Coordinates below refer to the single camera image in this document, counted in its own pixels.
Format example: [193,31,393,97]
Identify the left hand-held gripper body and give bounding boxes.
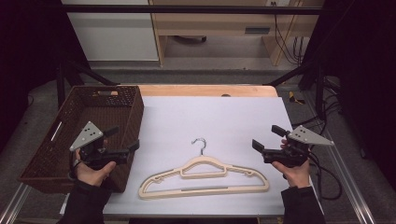
[69,120,130,171]

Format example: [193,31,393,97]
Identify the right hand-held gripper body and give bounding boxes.
[262,124,335,169]

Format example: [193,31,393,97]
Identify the brown woven plastic basket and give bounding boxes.
[17,85,145,194]

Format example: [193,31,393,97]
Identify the person's right hand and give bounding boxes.
[271,138,313,189]

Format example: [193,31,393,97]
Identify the person's left hand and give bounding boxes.
[74,148,117,188]

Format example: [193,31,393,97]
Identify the yellow and black tool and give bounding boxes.
[288,91,306,105]

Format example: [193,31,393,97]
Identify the white table sheet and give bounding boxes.
[59,95,325,217]

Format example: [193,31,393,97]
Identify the white cabinet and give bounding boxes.
[61,0,160,62]

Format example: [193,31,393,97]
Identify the dark curtain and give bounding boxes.
[306,0,396,191]
[0,0,92,154]

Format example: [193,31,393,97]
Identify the light wooden desk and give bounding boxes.
[148,0,325,67]

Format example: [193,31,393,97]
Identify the left hand-held gripper black cable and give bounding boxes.
[67,158,84,182]

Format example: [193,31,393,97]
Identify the hand-held gripper black cable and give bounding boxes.
[67,158,84,182]
[307,151,343,201]

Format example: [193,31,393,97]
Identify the black floor cables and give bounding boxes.
[291,76,345,133]

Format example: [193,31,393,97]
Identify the right hand-held gripper black cable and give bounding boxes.
[307,151,343,201]

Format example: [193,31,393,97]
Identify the aluminium frame rail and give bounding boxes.
[0,182,33,224]
[302,92,378,224]

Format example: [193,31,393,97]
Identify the black slanted frame strut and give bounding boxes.
[55,59,120,108]
[266,59,328,120]

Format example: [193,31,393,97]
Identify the black hanging wall cables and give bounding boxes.
[271,1,306,66]

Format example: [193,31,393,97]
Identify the black horizontal frame bar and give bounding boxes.
[60,4,325,16]

